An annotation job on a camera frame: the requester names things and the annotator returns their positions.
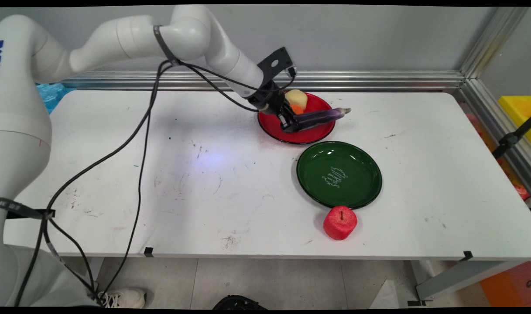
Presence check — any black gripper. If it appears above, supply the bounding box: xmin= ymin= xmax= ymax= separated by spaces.
xmin=247 ymin=80 xmax=301 ymax=133

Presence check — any purple toy eggplant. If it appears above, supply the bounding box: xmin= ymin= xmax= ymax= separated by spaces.
xmin=291 ymin=107 xmax=351 ymax=131

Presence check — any red round plate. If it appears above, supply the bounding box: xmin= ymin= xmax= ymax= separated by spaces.
xmin=257 ymin=92 xmax=336 ymax=145

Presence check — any green round plate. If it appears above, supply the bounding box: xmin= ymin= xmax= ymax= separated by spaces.
xmin=296 ymin=141 xmax=383 ymax=210

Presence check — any red toy apple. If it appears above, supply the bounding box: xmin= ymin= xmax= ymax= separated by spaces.
xmin=323 ymin=206 xmax=358 ymax=241

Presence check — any black round object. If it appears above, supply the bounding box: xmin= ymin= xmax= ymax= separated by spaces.
xmin=212 ymin=295 xmax=268 ymax=311

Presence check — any yellow plastic box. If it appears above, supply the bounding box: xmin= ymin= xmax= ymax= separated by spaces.
xmin=498 ymin=96 xmax=531 ymax=144

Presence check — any grey table leg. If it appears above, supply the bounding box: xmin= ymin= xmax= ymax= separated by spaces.
xmin=416 ymin=260 xmax=521 ymax=301

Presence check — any blue plastic bag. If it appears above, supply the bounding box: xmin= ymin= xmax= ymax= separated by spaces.
xmin=35 ymin=83 xmax=76 ymax=115

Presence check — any white sneaker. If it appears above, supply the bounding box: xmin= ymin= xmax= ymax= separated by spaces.
xmin=91 ymin=288 xmax=147 ymax=309

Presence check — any orange box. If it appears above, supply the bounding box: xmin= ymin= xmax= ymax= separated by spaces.
xmin=479 ymin=262 xmax=531 ymax=307

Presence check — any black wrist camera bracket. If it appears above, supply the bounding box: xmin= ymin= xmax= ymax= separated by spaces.
xmin=257 ymin=47 xmax=297 ymax=82

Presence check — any long aluminium frame rail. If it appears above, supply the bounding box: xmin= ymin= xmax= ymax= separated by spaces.
xmin=62 ymin=71 xmax=466 ymax=92

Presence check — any black strap on arm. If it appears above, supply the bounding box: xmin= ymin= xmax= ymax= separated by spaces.
xmin=154 ymin=25 xmax=179 ymax=67

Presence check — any long black cable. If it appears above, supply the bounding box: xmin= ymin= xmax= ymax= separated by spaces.
xmin=97 ymin=61 xmax=297 ymax=301
xmin=14 ymin=61 xmax=259 ymax=307

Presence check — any short aluminium frame rail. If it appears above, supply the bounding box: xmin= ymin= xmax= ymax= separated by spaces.
xmin=453 ymin=78 xmax=531 ymax=192

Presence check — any aluminium frame post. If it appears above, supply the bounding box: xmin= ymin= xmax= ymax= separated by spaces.
xmin=459 ymin=7 xmax=530 ymax=80

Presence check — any thin black cable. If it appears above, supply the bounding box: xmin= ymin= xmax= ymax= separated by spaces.
xmin=43 ymin=217 xmax=101 ymax=302

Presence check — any black strap on base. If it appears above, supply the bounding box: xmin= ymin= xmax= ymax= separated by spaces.
xmin=0 ymin=198 xmax=55 ymax=220

